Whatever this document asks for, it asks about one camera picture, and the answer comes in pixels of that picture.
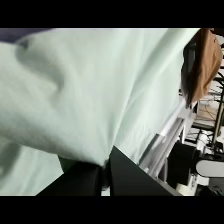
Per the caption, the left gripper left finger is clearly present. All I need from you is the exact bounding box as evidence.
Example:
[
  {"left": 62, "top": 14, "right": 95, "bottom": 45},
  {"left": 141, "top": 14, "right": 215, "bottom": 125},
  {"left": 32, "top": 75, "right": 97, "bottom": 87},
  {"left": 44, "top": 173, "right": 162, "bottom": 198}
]
[{"left": 36, "top": 161, "right": 103, "bottom": 197}]

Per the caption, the brown garment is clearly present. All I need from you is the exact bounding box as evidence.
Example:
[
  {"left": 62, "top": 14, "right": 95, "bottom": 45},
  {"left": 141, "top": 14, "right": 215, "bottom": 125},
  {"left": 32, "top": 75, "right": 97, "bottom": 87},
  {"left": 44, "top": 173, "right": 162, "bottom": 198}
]
[{"left": 180, "top": 28, "right": 223, "bottom": 108}]

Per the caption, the pale green shirt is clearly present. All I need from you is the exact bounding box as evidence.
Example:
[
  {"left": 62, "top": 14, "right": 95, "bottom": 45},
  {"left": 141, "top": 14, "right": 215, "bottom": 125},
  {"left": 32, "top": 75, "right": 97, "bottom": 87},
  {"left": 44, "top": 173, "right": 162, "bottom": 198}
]
[{"left": 0, "top": 27, "right": 201, "bottom": 197}]

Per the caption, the silver frame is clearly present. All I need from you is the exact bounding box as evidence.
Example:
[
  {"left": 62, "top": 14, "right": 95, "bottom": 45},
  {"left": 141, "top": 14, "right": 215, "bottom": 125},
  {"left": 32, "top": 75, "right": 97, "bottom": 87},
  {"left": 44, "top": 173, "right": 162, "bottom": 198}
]
[{"left": 139, "top": 98, "right": 201, "bottom": 197}]

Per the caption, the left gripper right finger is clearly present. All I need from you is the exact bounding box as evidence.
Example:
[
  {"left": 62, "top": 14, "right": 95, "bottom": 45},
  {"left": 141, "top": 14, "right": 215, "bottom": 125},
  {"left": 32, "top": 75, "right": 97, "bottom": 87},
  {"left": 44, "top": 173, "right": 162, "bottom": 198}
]
[{"left": 109, "top": 145, "right": 183, "bottom": 197}]

